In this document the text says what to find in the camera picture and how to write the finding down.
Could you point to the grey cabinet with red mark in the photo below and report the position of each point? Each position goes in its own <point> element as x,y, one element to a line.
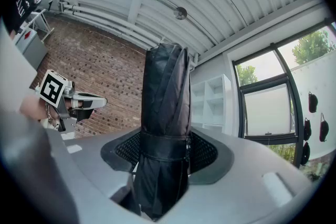
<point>30,47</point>

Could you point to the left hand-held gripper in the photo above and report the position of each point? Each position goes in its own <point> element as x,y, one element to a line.
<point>52,87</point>

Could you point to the white metal rack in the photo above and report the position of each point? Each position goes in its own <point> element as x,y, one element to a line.
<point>43,25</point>

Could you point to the grey ceiling pipe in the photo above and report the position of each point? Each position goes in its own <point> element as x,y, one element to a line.
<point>105,26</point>
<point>110,17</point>

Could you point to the person's left hand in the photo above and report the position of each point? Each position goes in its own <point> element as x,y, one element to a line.
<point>74,105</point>

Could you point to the small green tree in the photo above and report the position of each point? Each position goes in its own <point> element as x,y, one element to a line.
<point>246,74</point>

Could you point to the round ceiling dome fixture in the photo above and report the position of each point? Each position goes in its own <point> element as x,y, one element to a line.
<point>180,13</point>

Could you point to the black umbrella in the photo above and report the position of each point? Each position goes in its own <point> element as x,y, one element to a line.
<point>165,102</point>

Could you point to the black-framed window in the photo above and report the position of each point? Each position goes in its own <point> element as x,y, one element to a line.
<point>288,78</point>

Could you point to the person's left forearm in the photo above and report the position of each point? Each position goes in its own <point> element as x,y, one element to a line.
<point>32,107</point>

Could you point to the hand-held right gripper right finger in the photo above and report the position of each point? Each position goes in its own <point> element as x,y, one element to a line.
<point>246,175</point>

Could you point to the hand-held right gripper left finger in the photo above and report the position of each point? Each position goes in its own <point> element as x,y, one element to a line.
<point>86,154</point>

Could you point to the large green tree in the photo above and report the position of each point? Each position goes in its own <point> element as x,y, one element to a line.
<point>312,47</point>

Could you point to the black hanging bag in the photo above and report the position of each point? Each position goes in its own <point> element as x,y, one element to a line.
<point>305,153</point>
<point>324,128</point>
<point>307,129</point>
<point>313,102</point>

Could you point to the white shelf unit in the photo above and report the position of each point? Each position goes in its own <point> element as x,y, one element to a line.
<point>212,102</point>

